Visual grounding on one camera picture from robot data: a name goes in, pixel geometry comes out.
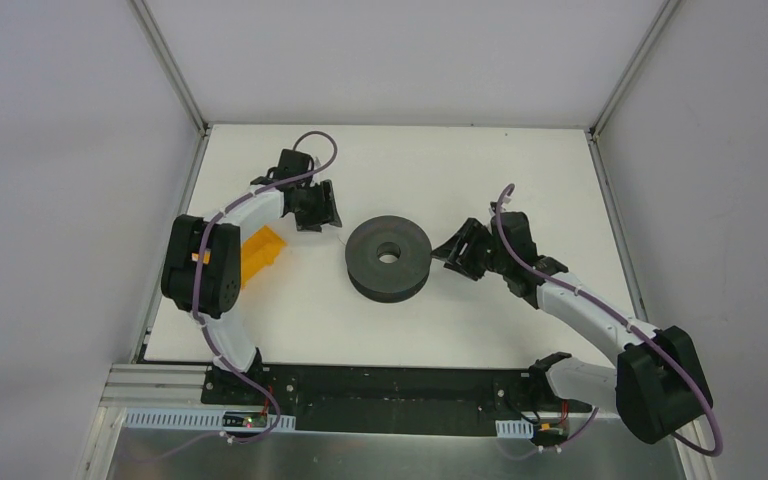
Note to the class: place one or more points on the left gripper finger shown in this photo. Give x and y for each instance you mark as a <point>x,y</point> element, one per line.
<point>310,220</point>
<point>330,206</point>

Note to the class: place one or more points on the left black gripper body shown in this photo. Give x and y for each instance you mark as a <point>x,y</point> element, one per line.
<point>314,206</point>

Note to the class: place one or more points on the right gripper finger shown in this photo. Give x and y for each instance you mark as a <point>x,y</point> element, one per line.
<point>464,266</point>
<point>457,244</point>

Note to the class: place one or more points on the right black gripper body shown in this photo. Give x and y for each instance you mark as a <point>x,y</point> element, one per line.
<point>475,249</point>

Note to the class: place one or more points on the black perforated cable spool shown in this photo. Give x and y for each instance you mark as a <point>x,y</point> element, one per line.
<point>388,258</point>

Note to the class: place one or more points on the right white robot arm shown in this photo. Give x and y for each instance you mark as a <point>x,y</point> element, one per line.
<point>654,382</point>

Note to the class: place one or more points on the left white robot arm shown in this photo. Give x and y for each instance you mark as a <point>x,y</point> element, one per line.
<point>202,270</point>

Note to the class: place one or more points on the yellow plastic bin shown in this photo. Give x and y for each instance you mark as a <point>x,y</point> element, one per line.
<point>259,251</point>

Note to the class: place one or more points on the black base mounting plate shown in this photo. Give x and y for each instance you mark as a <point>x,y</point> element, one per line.
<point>389,400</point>

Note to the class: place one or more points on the right white cable duct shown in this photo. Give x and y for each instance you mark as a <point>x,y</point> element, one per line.
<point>514,429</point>

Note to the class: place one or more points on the white cable duct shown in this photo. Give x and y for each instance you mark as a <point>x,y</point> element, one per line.
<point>514,429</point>
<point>234,420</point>

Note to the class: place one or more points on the left white cable duct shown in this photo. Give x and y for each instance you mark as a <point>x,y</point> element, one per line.
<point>234,420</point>

